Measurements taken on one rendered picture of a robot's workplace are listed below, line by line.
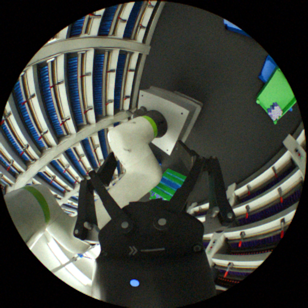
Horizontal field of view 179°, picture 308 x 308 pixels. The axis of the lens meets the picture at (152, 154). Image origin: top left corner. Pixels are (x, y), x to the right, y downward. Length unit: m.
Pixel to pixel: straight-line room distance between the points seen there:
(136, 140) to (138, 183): 0.15
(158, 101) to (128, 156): 0.28
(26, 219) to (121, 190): 0.29
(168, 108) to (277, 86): 0.71
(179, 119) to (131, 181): 0.31
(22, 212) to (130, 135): 0.35
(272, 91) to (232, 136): 0.48
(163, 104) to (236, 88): 0.53
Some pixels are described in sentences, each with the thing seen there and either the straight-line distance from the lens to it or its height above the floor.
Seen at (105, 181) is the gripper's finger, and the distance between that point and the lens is 0.16.
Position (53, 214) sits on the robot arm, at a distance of 0.36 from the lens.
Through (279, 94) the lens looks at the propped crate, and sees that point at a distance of 0.81.
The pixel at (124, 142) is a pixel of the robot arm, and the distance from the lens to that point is 0.32.
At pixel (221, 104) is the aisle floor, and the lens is 0.77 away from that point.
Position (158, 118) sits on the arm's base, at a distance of 0.45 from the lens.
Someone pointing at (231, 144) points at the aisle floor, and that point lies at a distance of 0.85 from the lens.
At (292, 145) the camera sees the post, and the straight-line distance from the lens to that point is 0.89.
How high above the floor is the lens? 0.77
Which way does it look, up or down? 36 degrees down
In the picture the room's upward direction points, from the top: 130 degrees counter-clockwise
